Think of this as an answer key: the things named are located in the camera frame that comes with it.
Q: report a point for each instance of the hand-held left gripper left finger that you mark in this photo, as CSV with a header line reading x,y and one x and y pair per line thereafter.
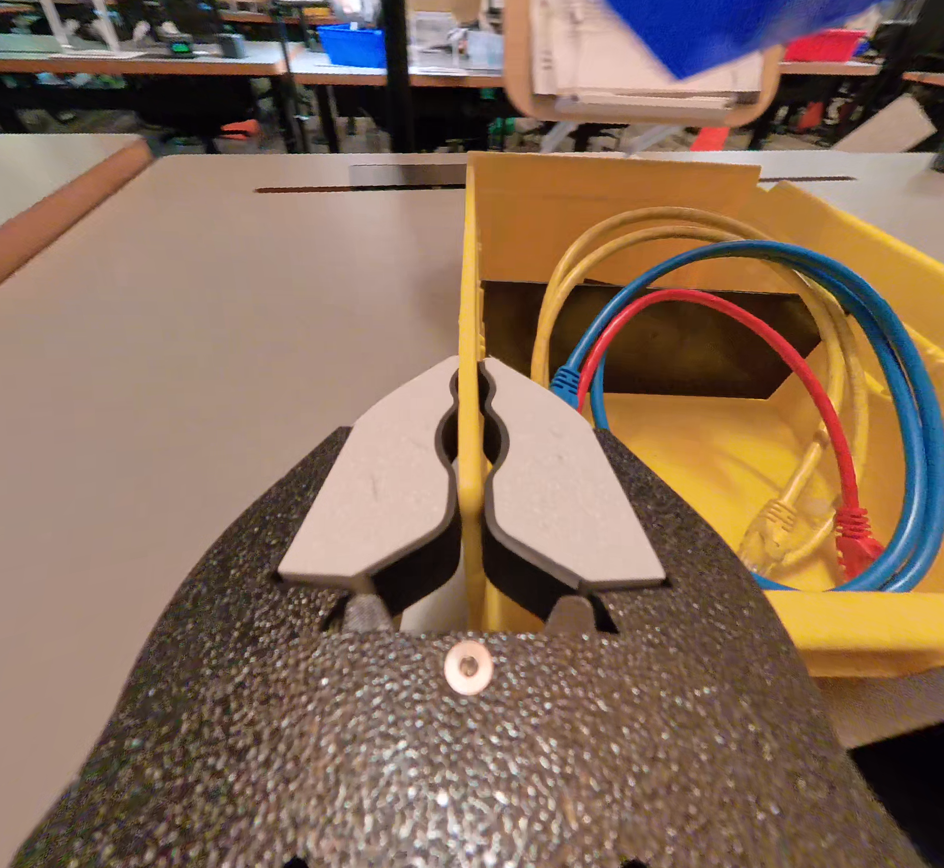
x,y
383,484

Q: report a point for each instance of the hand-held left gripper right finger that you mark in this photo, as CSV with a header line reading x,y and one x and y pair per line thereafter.
x,y
560,499

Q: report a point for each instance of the yellow plastic bin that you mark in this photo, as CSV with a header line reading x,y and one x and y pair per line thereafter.
x,y
700,455

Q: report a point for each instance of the grey desk brown edge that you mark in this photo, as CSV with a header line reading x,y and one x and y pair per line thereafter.
x,y
44,182

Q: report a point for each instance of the black pole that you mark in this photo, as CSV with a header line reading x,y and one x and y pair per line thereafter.
x,y
394,35

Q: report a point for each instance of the long grey table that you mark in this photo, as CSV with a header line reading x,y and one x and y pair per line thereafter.
x,y
221,64

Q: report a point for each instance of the printed instruction sheet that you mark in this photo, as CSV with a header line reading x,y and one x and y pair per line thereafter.
x,y
582,35

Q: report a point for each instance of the wooden instruction board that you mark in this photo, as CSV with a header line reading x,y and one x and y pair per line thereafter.
x,y
516,35

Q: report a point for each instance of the red plastic bin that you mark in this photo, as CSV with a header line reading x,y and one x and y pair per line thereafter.
x,y
822,46

